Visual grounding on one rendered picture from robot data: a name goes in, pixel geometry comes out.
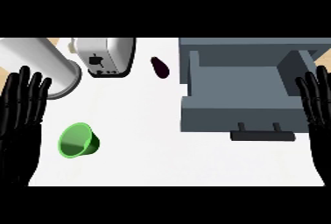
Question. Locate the dark purple eggplant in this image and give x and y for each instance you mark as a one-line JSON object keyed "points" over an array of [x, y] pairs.
{"points": [[161, 67]]}

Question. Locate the grey drawer cabinet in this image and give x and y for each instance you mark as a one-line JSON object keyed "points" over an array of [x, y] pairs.
{"points": [[260, 54]]}

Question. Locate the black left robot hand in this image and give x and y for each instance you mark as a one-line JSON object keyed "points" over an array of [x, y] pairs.
{"points": [[17, 122]]}

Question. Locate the white cylindrical container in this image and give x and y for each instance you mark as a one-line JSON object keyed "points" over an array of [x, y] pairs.
{"points": [[41, 64]]}

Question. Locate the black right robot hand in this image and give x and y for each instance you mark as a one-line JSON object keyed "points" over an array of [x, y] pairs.
{"points": [[319, 122]]}

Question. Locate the grey open drawer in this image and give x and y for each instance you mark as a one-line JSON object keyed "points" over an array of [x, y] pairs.
{"points": [[243, 99]]}

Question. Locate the white toaster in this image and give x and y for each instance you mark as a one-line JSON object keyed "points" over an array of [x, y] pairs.
{"points": [[107, 57]]}

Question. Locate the green cup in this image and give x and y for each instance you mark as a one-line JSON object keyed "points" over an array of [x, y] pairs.
{"points": [[79, 140]]}

